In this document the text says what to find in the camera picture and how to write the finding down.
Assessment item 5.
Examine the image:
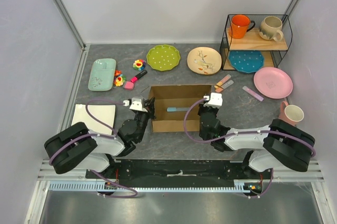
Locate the light blue highlighter pen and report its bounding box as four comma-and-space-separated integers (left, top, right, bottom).
166, 107, 189, 112

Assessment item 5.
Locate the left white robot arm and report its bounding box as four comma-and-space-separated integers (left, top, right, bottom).
44, 97, 155, 178

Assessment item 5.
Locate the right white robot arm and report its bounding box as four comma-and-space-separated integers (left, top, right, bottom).
198, 103, 315, 179

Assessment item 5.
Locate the pink eraser block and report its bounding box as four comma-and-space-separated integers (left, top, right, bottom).
123, 81, 134, 91

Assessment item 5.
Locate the pink black highlighter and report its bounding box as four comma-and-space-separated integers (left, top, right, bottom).
131, 70, 147, 83

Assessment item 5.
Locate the white square plate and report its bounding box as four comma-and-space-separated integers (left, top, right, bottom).
71, 104, 116, 135

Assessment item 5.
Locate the rainbow smiling flower toy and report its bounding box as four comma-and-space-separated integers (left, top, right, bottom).
133, 59, 146, 71

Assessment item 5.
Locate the green polka dot plate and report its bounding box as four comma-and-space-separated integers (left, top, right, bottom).
146, 44, 181, 72

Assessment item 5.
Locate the purple highlighter pen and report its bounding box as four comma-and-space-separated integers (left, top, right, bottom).
242, 86, 264, 102

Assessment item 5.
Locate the light teal rectangular tray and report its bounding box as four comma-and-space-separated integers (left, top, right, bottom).
88, 58, 116, 91

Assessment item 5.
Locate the cream bird pattern plate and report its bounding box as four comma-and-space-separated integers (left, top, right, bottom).
187, 47, 222, 75

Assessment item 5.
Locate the blue polka dot plate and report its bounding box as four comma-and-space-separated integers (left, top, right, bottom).
229, 51, 264, 74

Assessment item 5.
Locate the pink round plate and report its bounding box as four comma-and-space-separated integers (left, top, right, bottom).
253, 67, 293, 99

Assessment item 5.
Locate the pink mug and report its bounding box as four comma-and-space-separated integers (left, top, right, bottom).
279, 101, 304, 126

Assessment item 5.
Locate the orange mug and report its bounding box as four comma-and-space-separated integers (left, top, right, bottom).
229, 14, 255, 39

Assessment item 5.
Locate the beige ceramic mug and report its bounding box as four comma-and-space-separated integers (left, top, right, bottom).
259, 16, 284, 42

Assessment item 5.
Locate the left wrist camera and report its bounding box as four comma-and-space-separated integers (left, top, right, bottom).
123, 97, 147, 112

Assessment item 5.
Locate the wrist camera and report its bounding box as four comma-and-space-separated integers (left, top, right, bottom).
203, 92, 223, 108
123, 97, 147, 112

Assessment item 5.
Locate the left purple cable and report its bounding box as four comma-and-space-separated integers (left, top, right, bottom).
49, 98, 139, 199

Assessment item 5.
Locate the purple cable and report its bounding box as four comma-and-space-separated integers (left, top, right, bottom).
183, 97, 316, 200
49, 98, 139, 199

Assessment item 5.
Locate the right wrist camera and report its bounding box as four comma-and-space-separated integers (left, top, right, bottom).
203, 92, 223, 108

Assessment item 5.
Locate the small flower keychain toy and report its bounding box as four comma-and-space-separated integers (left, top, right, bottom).
114, 70, 126, 87

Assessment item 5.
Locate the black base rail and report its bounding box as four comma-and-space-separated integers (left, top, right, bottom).
85, 159, 271, 192

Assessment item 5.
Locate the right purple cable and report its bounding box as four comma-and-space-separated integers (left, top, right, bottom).
183, 97, 316, 200

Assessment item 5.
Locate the black wire wooden shelf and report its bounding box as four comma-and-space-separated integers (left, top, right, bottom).
219, 14, 293, 70

